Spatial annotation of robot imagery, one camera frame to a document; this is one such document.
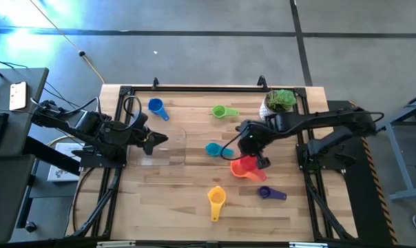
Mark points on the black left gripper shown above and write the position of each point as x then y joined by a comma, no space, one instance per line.
137,132

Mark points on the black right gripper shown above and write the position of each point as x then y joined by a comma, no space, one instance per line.
252,137

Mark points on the clear plastic basket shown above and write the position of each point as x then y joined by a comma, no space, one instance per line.
166,148

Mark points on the red measuring cup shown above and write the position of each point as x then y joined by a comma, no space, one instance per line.
249,163

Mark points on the orange measuring cup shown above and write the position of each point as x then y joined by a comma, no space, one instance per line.
237,170

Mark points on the purple measuring cup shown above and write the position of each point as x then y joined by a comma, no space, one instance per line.
264,192

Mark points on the blue measuring cup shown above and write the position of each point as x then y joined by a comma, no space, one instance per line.
158,106

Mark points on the teal measuring cup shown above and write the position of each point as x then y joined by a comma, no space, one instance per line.
215,149

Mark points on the yellow measuring cup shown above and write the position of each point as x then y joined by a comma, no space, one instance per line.
216,198

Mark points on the green measuring cup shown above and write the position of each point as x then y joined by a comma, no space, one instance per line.
221,111

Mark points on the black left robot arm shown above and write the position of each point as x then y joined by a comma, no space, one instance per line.
91,127

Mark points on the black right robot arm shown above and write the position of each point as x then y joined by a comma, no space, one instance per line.
332,118

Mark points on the succulent in white patterned pot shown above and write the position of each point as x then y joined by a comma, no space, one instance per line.
278,101

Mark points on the white booklet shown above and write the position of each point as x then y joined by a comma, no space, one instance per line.
60,174

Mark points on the black hazard striped mat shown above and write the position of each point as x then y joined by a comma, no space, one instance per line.
363,206

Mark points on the grey desk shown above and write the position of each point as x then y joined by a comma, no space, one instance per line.
20,134
5,199

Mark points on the white smartphone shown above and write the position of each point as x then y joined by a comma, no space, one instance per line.
18,95

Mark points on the black caster wheel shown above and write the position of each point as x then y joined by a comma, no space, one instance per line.
30,227

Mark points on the black aluminium table frame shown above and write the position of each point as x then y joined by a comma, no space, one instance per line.
211,90

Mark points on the silver metal bracket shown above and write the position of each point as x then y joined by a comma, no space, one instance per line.
308,245
115,244

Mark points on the grey metal trolley frame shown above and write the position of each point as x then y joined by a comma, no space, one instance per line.
401,162

